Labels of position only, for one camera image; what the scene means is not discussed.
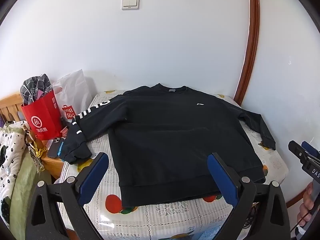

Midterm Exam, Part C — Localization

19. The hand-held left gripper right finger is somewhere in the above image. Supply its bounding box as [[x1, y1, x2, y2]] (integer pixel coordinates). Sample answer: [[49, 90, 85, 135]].
[[207, 152, 292, 240]]

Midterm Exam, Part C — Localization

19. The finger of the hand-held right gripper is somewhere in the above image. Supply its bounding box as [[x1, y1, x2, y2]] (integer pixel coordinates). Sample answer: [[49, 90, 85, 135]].
[[301, 141, 320, 159], [288, 140, 309, 161]]

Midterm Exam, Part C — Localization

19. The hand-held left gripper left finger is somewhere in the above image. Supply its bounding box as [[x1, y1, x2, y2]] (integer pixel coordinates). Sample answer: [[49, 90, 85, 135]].
[[25, 152, 109, 240]]

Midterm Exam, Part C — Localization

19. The black sweatshirt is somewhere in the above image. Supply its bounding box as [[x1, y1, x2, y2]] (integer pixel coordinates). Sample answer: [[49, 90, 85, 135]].
[[59, 82, 276, 208]]

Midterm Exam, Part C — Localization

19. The person's right hand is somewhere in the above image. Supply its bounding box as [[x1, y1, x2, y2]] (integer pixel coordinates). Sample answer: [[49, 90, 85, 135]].
[[297, 182, 320, 227]]

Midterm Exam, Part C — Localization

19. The wooden baseboard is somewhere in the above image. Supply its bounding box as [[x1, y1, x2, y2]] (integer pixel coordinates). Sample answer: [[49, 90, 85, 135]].
[[286, 189, 307, 208]]

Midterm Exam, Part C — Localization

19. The wooden nightstand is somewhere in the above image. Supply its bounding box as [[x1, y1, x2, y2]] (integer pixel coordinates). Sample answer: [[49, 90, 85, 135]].
[[40, 140, 66, 180]]

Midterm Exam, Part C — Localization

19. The smartphone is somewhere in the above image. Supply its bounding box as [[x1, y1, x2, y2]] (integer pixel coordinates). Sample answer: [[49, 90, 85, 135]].
[[47, 137, 65, 158]]

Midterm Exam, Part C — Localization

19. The fruit-print tablecloth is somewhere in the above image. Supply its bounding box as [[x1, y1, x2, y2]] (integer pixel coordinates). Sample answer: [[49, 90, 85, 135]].
[[57, 90, 289, 240]]

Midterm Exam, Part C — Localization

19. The green bedsheet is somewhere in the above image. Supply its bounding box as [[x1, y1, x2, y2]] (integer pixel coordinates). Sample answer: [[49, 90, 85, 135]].
[[10, 150, 60, 230]]

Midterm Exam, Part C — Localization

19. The red paper shopping bag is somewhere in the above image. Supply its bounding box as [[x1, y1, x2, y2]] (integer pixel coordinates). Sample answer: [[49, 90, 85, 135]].
[[21, 90, 64, 140]]

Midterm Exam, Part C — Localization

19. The floral quilt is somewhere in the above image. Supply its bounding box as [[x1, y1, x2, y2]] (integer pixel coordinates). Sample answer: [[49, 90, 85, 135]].
[[0, 121, 29, 220]]

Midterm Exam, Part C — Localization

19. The white plastic bag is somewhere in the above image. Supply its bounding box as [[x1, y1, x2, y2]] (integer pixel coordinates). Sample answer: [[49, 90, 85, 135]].
[[52, 69, 99, 128]]

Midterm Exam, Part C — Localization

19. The plaid cloth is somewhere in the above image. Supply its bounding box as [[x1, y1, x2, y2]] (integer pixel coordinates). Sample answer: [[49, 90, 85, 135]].
[[20, 74, 53, 105]]

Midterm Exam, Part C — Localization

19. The wooden bed headboard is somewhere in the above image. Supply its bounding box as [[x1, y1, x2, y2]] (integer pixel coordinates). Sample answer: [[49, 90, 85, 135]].
[[0, 94, 25, 125]]

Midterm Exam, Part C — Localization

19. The black cable bundle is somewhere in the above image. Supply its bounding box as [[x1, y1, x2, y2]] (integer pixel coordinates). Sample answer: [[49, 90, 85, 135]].
[[243, 200, 258, 230]]

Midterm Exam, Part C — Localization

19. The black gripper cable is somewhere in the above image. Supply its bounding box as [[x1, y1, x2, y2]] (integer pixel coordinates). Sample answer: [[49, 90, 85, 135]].
[[290, 210, 313, 240]]

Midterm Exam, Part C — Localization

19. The wooden door frame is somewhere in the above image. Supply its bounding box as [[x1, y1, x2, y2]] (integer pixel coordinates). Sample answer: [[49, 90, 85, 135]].
[[234, 0, 260, 107]]

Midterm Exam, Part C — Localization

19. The white light switch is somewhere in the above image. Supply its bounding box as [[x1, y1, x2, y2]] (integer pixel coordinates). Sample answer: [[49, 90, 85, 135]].
[[122, 0, 140, 10]]

